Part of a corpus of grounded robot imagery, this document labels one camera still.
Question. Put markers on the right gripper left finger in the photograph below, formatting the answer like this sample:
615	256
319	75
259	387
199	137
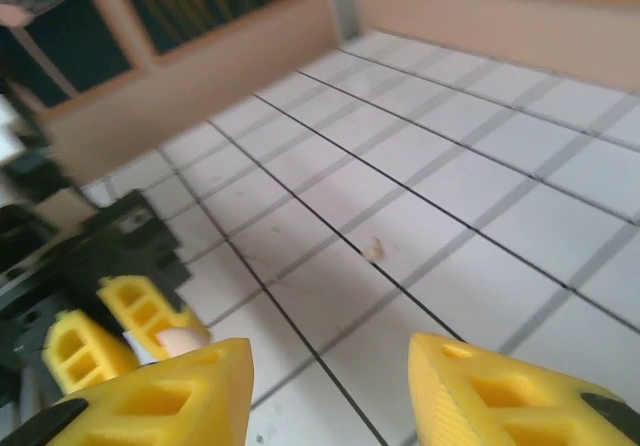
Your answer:
165	406

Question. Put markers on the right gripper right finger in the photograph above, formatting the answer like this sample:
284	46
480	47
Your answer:
500	406

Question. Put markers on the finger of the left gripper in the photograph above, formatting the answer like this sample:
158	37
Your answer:
140	311
80	356

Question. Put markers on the beige earbud charging case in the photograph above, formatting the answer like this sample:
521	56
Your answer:
177	340

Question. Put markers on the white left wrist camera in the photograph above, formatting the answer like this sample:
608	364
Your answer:
7	131

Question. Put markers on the aluminium corner post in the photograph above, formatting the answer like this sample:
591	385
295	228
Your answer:
345	1

